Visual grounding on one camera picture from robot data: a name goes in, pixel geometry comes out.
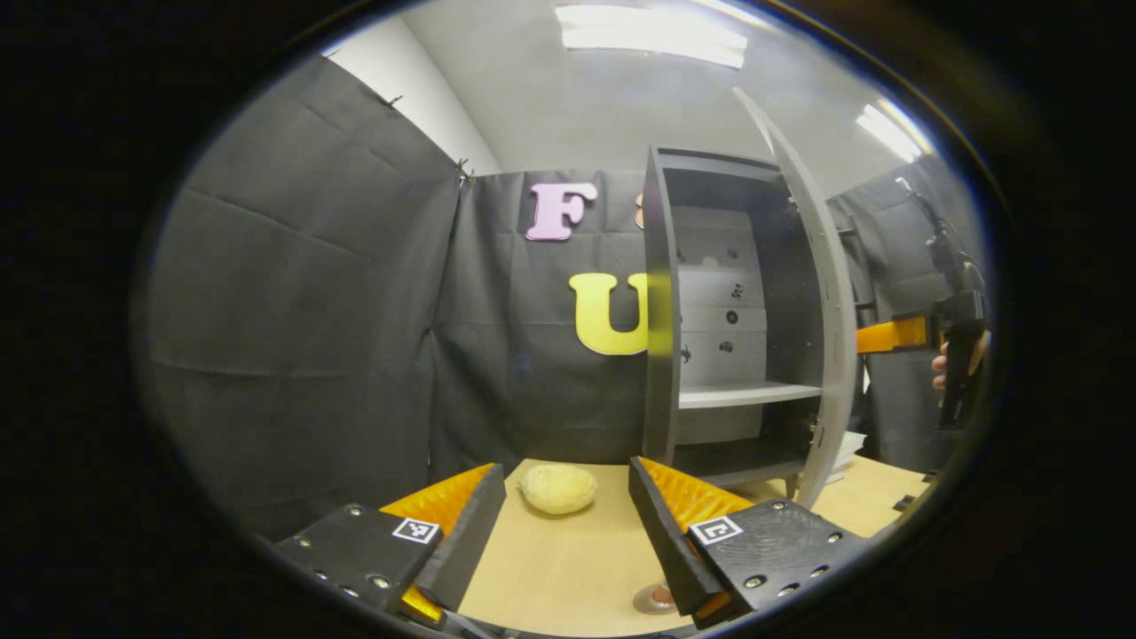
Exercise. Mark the dark grey cabinet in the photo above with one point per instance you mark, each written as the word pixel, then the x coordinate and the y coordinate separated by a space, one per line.
pixel 658 355

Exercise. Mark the black backdrop cloth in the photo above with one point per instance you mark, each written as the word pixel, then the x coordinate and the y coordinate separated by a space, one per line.
pixel 311 311

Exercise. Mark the white cabinet shelf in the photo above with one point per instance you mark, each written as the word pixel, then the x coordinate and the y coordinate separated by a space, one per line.
pixel 750 394

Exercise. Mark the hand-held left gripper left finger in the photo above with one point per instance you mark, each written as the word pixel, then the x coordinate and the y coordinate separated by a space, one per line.
pixel 466 532

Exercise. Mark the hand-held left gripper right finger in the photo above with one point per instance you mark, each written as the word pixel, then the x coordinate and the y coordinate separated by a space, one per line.
pixel 664 532

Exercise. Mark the ceiling light panel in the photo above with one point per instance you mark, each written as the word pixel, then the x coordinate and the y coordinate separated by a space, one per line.
pixel 652 35
pixel 895 131

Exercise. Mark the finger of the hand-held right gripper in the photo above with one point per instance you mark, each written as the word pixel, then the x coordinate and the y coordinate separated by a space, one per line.
pixel 892 335

